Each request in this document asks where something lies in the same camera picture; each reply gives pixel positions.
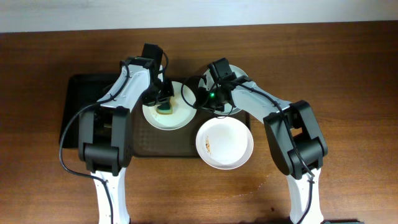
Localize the white plate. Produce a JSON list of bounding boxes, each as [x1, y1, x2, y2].
[[195, 117, 254, 170], [142, 81, 197, 131]]

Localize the brown serving tray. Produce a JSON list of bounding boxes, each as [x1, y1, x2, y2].
[[130, 76, 251, 159]]

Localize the green yellow sponge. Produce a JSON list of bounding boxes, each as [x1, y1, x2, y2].
[[155, 102, 173, 115]]

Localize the black tray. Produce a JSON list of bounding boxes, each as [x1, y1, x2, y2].
[[60, 74, 119, 146]]

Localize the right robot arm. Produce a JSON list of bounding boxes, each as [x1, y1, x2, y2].
[[194, 76, 328, 223]]

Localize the pale green plate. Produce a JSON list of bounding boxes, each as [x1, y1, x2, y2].
[[198, 65, 247, 116]]

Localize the white plate front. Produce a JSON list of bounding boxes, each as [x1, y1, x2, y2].
[[195, 117, 254, 170]]

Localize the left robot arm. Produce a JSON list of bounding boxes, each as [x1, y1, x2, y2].
[[78, 55, 172, 223]]

